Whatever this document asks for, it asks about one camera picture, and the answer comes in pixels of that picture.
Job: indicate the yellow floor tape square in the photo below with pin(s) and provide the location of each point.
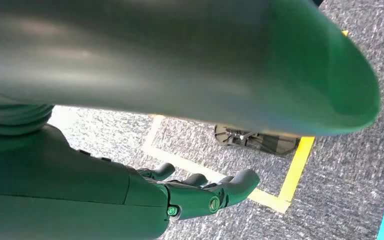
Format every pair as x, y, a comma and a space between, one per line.
296, 169

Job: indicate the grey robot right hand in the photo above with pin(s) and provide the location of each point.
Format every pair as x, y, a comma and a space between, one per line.
145, 49

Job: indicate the black robot foot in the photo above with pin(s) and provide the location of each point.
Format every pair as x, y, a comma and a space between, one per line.
261, 144

